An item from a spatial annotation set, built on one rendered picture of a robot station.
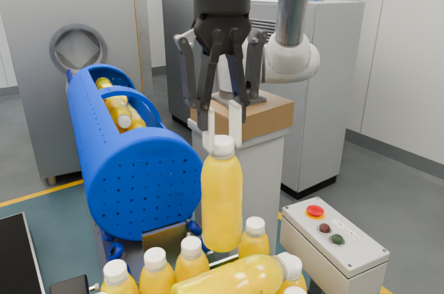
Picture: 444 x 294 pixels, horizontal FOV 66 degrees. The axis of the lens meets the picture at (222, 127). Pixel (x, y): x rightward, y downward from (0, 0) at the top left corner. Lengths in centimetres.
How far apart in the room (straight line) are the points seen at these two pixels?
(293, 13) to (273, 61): 21
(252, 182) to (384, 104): 230
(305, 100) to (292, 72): 108
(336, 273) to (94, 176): 53
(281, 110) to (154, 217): 73
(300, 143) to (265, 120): 119
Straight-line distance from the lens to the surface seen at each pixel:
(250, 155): 139
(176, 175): 84
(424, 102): 338
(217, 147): 51
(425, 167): 351
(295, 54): 128
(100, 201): 83
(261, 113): 132
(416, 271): 245
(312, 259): 75
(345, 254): 69
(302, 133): 248
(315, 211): 76
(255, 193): 151
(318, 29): 234
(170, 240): 81
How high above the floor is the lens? 155
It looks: 23 degrees down
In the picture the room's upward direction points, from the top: straight up
